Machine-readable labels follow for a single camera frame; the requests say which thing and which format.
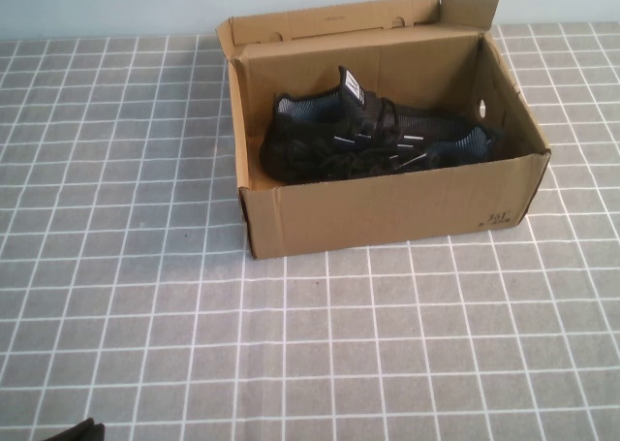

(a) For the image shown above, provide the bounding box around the brown cardboard shoe box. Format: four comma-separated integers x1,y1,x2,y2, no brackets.
215,0,553,261

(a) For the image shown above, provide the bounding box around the grey checked tablecloth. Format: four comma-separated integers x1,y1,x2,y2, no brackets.
0,21,620,441

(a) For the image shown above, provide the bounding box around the black sneaker with laces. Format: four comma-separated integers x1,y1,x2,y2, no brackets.
261,123,505,186

